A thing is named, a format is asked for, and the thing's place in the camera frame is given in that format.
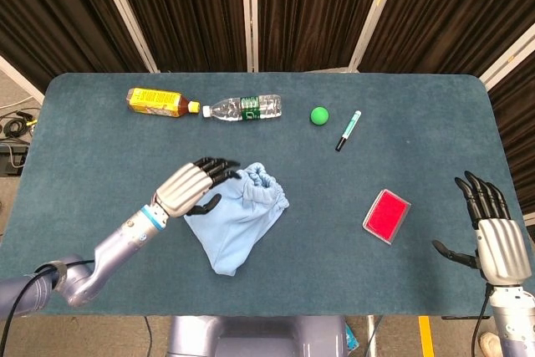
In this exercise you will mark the yellow label tea bottle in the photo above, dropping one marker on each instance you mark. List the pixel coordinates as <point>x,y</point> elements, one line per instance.
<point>154,102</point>

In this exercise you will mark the green ball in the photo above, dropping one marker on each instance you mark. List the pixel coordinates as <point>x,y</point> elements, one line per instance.
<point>319,115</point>

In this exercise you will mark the black curtain screen panel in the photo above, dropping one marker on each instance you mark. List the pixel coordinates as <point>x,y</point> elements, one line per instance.
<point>188,10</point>
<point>54,18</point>
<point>518,123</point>
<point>451,10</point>
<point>317,10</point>

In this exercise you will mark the teal felt table cover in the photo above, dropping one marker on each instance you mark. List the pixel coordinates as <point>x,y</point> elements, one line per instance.
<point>334,269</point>

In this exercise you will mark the cyan packet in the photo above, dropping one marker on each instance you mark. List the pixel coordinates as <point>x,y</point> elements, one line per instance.
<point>352,338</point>

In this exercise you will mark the red pad in clear case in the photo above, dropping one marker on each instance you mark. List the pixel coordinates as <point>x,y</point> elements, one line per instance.
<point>386,215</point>

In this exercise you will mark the green white marker pen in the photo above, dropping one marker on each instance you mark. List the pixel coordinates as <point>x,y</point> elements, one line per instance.
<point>349,127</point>

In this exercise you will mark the grey floor box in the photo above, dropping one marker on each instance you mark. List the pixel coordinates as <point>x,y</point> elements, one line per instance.
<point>12,160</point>

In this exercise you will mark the clear green label water bottle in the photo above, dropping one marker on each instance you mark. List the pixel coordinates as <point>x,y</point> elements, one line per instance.
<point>251,108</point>

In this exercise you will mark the purple robot torso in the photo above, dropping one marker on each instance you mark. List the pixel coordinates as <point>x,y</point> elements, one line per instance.
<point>251,336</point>

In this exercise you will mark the light blue pants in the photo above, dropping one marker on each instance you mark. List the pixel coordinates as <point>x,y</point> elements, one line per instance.
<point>234,231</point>

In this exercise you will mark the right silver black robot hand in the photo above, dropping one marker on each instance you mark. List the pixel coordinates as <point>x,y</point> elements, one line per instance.
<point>503,252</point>

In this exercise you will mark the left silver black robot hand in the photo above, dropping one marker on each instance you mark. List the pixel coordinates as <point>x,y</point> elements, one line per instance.
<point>184,190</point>

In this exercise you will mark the yellow floor tape strip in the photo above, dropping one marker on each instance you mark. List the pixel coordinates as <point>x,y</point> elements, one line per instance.
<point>426,336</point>

